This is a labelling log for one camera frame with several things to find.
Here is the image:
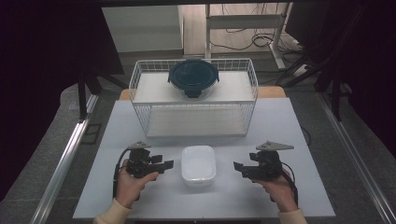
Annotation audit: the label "person's right hand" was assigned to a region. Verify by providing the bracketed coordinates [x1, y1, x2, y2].
[253, 169, 299, 214]

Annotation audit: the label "white power strip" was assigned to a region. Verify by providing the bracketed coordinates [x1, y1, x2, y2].
[291, 63, 313, 77]

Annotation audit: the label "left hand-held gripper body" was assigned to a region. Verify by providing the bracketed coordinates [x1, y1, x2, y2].
[125, 140, 166, 179]

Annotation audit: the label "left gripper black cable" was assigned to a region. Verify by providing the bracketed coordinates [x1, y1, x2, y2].
[112, 147, 132, 199]

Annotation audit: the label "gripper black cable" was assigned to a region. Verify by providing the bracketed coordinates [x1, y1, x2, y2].
[112, 147, 132, 199]
[279, 161, 300, 207]

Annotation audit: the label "white metal desk frame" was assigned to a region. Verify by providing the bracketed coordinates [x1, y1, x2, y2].
[204, 2, 294, 70]

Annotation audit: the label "round dark-lidded glass container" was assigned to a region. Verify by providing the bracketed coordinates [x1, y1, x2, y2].
[167, 59, 220, 101]

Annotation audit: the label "white rectangular plastic container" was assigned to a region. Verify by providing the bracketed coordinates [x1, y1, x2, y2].
[180, 145, 218, 188]

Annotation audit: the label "black metal stand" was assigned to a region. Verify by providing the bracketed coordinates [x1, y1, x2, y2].
[76, 72, 129, 123]
[276, 55, 344, 122]

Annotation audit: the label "thin black cable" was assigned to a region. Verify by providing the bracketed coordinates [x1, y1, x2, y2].
[300, 125, 313, 147]

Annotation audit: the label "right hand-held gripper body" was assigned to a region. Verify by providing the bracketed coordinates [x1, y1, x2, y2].
[250, 140, 295, 182]

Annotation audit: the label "white cabinet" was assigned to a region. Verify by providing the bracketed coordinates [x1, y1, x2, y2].
[102, 5, 185, 54]

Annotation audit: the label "dark curtain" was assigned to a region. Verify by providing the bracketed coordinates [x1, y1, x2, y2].
[284, 0, 396, 161]
[0, 0, 126, 203]

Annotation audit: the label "aluminium rail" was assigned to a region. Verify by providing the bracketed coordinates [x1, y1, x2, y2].
[317, 91, 396, 224]
[29, 92, 101, 224]

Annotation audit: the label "black floor cables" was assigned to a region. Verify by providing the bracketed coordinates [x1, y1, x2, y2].
[208, 3, 309, 61]

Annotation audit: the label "person's left hand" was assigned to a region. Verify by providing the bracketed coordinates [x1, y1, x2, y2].
[115, 159, 160, 210]

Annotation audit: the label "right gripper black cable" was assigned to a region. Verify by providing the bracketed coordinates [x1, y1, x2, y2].
[279, 161, 300, 207]

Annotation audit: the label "white wire shelf rack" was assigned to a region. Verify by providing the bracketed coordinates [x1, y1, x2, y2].
[128, 58, 260, 138]

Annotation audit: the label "dark floor plate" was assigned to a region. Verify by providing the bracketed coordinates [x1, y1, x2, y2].
[80, 123, 103, 146]

